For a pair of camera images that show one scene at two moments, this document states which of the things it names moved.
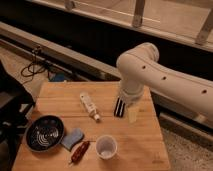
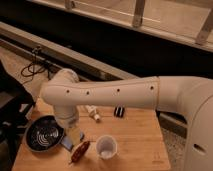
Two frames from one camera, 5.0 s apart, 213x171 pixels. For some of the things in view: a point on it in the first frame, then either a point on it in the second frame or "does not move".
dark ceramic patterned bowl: x=44 y=132 does not move
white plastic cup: x=106 y=147 does not move
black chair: x=16 y=107 does not move
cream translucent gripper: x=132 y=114 to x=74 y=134
